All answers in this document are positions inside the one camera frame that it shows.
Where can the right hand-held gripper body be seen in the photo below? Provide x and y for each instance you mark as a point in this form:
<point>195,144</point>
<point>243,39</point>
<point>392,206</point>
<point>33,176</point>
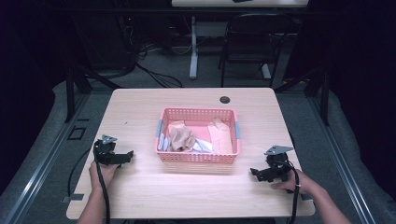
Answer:
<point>277,165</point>

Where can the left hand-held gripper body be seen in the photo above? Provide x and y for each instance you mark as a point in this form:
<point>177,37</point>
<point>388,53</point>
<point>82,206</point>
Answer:
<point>107,154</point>

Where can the person's left hand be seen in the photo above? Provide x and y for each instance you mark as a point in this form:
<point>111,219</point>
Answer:
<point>104,175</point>

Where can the person's right hand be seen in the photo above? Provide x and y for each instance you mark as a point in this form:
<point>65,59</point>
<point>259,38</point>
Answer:
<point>299,183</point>

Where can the white sock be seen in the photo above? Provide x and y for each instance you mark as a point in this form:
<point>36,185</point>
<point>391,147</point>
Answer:
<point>162,143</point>
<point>204,146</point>

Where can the peach sock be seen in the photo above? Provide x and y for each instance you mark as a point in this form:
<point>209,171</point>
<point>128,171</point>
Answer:
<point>221,137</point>

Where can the tan sock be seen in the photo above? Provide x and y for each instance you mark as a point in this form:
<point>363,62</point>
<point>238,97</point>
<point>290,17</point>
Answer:
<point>180,138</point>

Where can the grey tape strip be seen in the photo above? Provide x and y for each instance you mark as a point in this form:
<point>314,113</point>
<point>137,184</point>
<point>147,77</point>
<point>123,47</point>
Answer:
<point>74,197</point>

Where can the pink plastic basket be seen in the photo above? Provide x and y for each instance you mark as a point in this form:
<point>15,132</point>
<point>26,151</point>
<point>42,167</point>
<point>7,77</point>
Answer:
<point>199,158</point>

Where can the black metal stand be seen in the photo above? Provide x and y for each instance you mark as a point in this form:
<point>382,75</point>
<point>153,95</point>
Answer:
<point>317,90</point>
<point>74,90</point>

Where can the black chair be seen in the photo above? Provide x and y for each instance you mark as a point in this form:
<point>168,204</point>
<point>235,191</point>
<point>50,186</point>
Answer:
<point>255,37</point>

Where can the white background desk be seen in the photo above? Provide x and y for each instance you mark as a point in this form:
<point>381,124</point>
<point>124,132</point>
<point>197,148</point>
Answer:
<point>239,3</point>

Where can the aluminium floor rail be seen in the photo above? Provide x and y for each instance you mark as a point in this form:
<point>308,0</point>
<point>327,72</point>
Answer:
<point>345,168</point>
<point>40,168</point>

